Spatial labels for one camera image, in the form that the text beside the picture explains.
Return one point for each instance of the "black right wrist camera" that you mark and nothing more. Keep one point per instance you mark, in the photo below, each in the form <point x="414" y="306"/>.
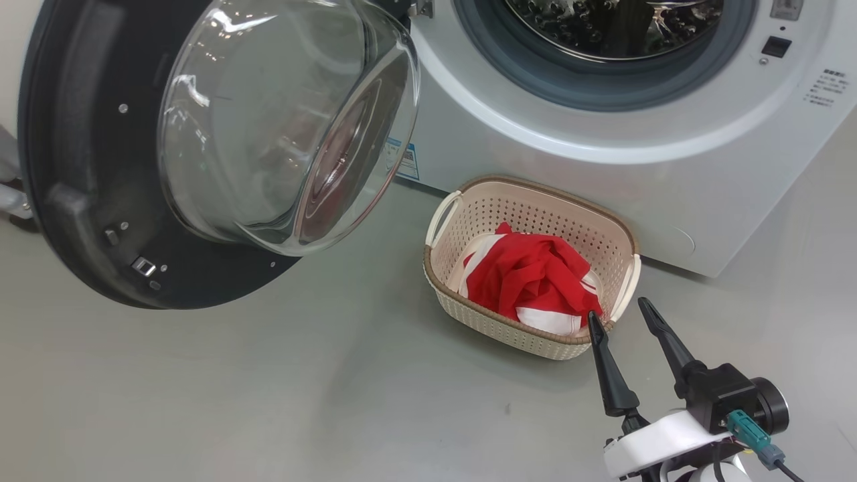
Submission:
<point x="730" y="395"/>

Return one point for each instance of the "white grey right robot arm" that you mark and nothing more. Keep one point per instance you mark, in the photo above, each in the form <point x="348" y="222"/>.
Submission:
<point x="723" y="472"/>

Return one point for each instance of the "dark grey round washer door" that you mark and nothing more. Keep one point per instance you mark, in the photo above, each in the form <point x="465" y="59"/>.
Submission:
<point x="87" y="167"/>

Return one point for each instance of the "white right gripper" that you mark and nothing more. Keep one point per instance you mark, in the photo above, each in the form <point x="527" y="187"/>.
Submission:
<point x="663" y="438"/>

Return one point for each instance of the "blue energy label sticker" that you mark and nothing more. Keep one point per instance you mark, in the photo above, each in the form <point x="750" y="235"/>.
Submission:
<point x="408" y="164"/>

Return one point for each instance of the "cream perforated laundry basket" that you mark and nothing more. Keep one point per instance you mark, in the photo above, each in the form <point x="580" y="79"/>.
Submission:
<point x="535" y="207"/>

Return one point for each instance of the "red and white garment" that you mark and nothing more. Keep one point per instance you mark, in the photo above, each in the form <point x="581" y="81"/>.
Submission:
<point x="529" y="274"/>

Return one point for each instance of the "white front-load washing machine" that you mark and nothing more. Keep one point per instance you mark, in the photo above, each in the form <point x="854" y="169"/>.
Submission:
<point x="669" y="187"/>

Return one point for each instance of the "black door lock socket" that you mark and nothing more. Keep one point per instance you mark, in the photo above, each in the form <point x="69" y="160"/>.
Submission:
<point x="776" y="47"/>

